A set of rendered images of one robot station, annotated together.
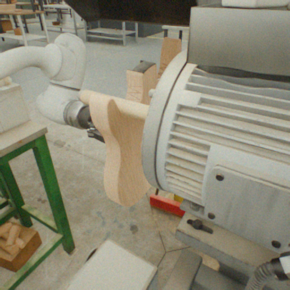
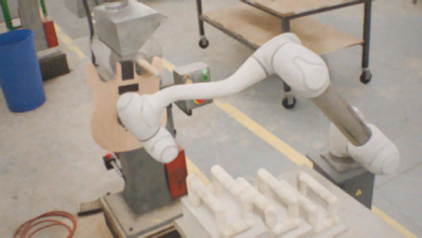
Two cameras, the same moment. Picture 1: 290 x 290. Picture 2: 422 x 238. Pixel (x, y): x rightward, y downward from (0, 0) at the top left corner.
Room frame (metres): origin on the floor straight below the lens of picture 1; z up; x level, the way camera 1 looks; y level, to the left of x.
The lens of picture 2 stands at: (1.94, 1.27, 2.03)
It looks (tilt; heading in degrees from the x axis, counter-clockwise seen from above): 29 degrees down; 212
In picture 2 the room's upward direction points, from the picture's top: 6 degrees counter-clockwise
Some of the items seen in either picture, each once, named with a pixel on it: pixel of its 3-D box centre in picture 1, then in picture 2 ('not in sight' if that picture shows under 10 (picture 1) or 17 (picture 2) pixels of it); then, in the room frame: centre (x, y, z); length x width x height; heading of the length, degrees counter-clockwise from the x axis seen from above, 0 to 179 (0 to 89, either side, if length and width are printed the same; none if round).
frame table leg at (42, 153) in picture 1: (56, 203); not in sight; (0.93, 0.50, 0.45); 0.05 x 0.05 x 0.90; 59
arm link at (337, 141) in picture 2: not in sight; (347, 129); (0.05, 0.82, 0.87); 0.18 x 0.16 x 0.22; 52
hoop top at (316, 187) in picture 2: not in sight; (316, 187); (0.72, 0.89, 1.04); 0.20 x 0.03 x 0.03; 58
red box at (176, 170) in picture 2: not in sight; (169, 160); (0.13, -0.18, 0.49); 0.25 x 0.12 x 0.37; 59
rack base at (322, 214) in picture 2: not in sight; (304, 216); (0.76, 0.86, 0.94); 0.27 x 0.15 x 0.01; 59
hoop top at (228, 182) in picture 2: not in sight; (230, 184); (0.99, 0.71, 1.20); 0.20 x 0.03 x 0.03; 58
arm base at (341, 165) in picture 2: not in sight; (342, 152); (0.03, 0.79, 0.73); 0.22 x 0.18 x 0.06; 51
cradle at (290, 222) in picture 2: not in sight; (284, 226); (0.94, 0.86, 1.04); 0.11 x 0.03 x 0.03; 149
